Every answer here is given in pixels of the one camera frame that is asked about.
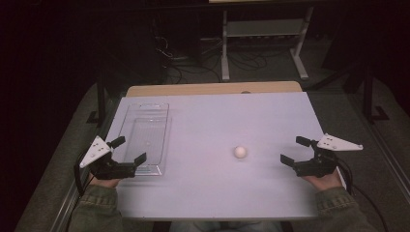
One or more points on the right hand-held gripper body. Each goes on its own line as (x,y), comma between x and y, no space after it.
(317,166)

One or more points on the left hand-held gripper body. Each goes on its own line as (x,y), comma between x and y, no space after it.
(108,169)

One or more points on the clear plastic tray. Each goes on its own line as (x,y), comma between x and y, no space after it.
(146,129)

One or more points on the small white ball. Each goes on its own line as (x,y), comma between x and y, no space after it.
(240,152)

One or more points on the person's left hand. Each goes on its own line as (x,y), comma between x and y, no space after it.
(106,183)

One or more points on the person's right hand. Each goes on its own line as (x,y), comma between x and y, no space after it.
(324,183)

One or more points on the black metal stand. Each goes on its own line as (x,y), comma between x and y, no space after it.
(101,96)
(368,96)

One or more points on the white metal stand frame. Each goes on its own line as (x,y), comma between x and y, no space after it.
(264,28)

